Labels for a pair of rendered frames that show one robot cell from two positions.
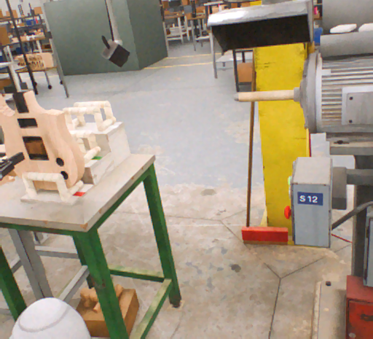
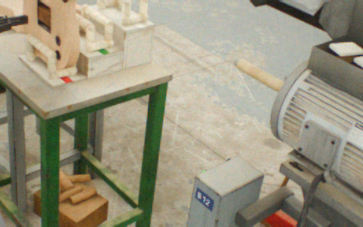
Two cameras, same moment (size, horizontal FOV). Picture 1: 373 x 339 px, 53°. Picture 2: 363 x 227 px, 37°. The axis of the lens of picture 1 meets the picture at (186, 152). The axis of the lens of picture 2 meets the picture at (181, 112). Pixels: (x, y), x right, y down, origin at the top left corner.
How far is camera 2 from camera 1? 70 cm
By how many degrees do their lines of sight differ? 19
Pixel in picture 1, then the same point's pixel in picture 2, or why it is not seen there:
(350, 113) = (301, 140)
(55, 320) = not seen: outside the picture
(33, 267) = (14, 124)
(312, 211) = (204, 213)
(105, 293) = (46, 184)
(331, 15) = (359, 25)
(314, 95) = (281, 103)
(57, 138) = (61, 18)
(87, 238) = (45, 126)
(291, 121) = not seen: outside the picture
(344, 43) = (331, 66)
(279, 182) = not seen: hidden behind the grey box
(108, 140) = (124, 38)
